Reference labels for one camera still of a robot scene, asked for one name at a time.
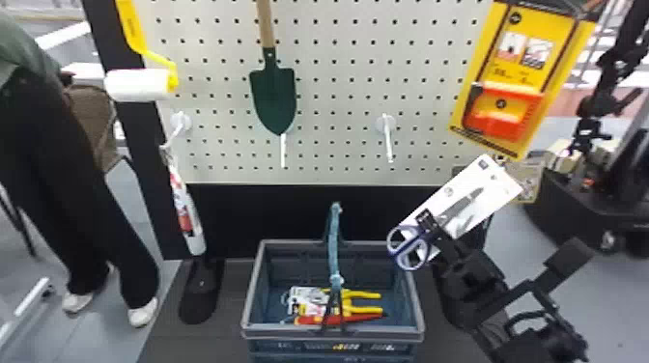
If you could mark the white pegboard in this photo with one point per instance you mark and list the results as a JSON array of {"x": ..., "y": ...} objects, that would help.
[{"x": 350, "y": 71}]

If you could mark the green garden trowel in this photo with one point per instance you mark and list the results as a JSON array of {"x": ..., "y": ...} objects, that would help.
[{"x": 273, "y": 96}]

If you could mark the yellow pliers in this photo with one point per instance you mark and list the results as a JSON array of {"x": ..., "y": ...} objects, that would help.
[{"x": 362, "y": 294}]

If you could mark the yellow paint roller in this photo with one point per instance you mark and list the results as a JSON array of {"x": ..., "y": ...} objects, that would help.
[{"x": 139, "y": 83}]

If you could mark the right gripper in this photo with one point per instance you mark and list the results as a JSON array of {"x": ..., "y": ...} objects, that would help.
[{"x": 469, "y": 286}]

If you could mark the orange tool on yellow card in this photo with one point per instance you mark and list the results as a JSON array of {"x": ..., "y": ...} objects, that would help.
[{"x": 512, "y": 76}]

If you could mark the blue basket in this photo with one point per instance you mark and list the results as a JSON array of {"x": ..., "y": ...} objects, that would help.
[{"x": 263, "y": 304}]

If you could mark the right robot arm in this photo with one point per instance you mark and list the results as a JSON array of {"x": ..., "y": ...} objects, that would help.
[{"x": 537, "y": 344}]

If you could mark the person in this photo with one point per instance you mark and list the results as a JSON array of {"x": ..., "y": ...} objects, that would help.
[{"x": 45, "y": 152}]

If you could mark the white sealant tube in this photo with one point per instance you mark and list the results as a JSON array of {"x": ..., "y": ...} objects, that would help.
[{"x": 185, "y": 213}]

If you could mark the red pliers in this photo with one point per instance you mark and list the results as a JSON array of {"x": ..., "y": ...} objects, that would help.
[{"x": 350, "y": 319}]

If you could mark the scissors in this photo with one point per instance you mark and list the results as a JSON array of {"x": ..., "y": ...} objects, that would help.
[{"x": 469, "y": 197}]

